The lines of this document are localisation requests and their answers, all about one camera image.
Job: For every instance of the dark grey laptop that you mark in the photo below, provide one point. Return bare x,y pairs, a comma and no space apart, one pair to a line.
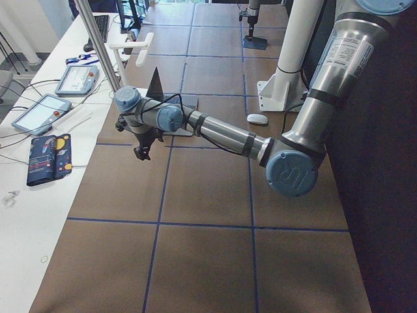
170,115

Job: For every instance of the aluminium frame post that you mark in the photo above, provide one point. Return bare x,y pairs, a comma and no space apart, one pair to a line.
95,36

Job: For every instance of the black keyboard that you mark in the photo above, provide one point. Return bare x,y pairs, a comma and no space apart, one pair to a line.
102,22

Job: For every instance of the far teach pendant tablet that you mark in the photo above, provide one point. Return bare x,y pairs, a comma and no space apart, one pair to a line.
77,80

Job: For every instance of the white pedestal column mount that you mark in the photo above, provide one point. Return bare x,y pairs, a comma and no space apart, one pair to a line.
285,88

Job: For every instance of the white computer mouse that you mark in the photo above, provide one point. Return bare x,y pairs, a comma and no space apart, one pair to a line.
257,119

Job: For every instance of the dark grey mouse pad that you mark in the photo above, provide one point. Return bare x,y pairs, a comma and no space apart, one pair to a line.
254,43

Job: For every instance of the space themed blue booklet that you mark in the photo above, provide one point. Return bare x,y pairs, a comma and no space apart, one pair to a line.
50,159

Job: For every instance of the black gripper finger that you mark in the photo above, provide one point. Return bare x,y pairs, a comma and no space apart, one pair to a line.
250,32
142,151

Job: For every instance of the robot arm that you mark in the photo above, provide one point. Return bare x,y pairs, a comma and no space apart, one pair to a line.
253,5
292,161

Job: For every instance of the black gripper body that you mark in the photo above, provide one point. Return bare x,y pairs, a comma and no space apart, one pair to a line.
143,139
251,20

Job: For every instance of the near teach pendant tablet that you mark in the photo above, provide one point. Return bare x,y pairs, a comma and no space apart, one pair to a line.
38,119

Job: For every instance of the black computer mouse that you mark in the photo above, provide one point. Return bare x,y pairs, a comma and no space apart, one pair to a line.
88,47

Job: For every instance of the teach pendant tablet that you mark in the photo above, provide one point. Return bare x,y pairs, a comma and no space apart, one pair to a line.
77,80
38,119

